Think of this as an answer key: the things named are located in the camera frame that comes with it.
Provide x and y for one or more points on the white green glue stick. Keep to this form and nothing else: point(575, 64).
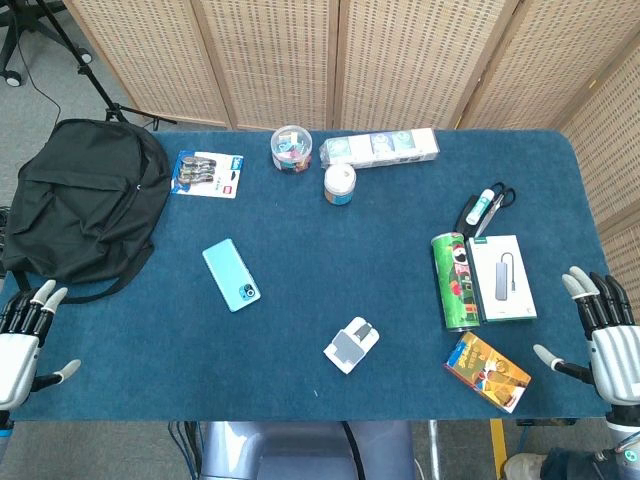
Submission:
point(480, 206)

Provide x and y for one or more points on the green Pringles can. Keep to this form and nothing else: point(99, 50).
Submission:
point(455, 282)

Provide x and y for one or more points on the yellow orange card box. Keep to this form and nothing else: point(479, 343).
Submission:
point(487, 372)

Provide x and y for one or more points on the black office chair base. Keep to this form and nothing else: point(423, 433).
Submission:
point(10, 45)

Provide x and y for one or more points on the metal table leg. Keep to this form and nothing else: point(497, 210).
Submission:
point(433, 450)

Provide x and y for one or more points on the white USB hub box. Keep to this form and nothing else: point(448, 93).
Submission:
point(502, 277)

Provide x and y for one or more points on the grey sneaker shoe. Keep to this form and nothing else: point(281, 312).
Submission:
point(522, 467)

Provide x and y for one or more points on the white power adapter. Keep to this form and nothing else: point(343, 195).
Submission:
point(350, 346)

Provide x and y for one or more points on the blue jeans leg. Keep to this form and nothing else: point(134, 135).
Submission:
point(570, 465)

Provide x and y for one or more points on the long clear-wrapped box pack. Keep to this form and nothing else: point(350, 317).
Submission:
point(380, 147)

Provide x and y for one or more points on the black backpack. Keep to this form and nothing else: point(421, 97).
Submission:
point(85, 200)

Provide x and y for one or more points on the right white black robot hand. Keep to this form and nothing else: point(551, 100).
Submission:
point(617, 360)

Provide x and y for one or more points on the silver blue robot torso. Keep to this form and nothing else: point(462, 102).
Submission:
point(300, 450)

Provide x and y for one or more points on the wooden rattan folding screen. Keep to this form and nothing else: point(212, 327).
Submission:
point(400, 60)

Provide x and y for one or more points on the teal smartphone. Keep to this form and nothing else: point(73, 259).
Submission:
point(231, 274)

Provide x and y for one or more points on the clear jar of colourful clips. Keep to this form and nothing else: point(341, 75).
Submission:
point(291, 150)

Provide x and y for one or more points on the small white lidded jar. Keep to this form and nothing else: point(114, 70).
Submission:
point(339, 185)

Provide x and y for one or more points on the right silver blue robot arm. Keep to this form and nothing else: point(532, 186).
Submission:
point(625, 445)

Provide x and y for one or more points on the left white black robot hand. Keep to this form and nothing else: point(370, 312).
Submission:
point(17, 360)

